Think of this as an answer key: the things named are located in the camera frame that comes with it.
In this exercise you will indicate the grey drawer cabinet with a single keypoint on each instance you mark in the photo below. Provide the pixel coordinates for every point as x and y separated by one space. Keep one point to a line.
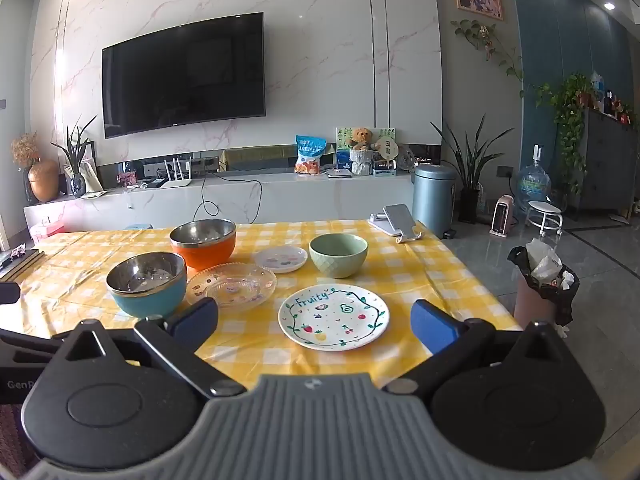
610 165

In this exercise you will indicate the blue tissue box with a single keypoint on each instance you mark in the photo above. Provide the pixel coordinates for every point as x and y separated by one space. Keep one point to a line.
384 172

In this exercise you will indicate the grey-blue pedal bin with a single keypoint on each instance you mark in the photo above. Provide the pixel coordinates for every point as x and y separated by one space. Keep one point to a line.
434 195

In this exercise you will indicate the white wifi router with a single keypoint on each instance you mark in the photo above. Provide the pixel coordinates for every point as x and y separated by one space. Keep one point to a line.
172 182

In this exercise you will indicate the white fruit-painted plate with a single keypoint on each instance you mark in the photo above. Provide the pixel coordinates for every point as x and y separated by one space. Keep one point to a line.
332 317

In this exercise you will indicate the blue steel bowl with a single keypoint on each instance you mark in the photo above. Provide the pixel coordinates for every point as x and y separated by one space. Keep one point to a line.
145 300

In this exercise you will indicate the teddy bear in white basket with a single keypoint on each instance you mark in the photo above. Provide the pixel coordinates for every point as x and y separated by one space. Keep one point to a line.
361 142

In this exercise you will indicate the green ceramic bowl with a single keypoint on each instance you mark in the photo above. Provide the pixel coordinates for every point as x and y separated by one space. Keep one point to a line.
337 262

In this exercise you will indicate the hanging vine with flowers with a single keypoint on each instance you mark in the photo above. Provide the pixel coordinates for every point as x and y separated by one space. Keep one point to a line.
487 40

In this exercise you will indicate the dried flower bunch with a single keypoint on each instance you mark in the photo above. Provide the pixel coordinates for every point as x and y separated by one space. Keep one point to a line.
25 150

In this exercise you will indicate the clear glass cartoon plate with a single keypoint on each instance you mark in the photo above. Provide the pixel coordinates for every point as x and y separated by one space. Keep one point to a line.
235 290

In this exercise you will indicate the black waste basket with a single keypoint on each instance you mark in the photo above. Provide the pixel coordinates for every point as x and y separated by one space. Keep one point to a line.
535 300

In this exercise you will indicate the green plant in glass vase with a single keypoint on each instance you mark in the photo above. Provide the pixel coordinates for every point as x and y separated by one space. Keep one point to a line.
77 180

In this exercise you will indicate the small white sticker plate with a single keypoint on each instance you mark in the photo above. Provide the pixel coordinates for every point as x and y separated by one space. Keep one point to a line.
280 260

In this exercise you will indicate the white round stool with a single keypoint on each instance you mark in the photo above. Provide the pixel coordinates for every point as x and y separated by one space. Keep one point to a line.
544 208

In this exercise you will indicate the black wall socket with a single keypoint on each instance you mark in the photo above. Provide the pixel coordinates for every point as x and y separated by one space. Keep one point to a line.
505 171

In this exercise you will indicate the yellow checkered tablecloth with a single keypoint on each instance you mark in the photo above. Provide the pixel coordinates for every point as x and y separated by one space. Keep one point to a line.
400 260

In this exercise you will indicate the grey flat box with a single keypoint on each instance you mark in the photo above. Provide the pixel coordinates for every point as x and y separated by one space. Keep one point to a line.
340 173

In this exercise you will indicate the small pink box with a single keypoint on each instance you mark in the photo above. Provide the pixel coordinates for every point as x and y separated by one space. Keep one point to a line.
126 178

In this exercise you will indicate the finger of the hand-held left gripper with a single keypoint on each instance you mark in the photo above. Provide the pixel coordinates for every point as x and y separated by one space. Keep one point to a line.
9 294
20 347

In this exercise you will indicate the blue water jug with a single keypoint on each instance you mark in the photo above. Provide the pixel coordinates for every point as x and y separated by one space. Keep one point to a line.
534 185

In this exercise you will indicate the potted snake plant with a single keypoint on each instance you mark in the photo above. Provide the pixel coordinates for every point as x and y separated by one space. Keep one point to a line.
469 200

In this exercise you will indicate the trailing pothos plant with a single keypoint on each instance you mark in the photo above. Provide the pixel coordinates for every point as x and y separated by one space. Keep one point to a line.
570 110

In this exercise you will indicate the blue snack bag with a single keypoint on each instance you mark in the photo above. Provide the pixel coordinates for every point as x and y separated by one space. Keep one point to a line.
310 155

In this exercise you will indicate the white marble tv console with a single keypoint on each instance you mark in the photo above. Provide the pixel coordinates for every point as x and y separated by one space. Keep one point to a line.
300 200

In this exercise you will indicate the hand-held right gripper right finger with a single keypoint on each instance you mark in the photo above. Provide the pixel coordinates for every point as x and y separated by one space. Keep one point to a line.
432 322

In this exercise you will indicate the green painted canvas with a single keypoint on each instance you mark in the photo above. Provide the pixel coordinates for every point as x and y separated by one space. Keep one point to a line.
342 147

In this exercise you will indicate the brown round vase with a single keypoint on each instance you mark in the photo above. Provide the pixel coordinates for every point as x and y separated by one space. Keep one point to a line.
44 182

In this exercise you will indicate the pink tissue box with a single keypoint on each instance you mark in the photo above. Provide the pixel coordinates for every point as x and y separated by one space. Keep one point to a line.
47 230

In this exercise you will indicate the white folding phone stand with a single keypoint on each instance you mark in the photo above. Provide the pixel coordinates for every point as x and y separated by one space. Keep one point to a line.
400 217

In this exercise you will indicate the black wall television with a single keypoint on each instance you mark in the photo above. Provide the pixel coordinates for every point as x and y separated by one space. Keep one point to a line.
185 75

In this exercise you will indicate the orange steel bowl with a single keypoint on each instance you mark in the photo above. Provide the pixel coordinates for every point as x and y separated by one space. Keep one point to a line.
210 255

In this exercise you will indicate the notebook on table edge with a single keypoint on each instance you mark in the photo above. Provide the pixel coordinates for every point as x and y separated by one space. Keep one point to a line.
20 262

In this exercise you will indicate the round hand fan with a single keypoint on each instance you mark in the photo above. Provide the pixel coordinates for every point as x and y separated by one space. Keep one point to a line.
387 149

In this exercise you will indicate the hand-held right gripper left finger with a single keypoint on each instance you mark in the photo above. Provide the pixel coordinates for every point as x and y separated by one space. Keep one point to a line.
192 317

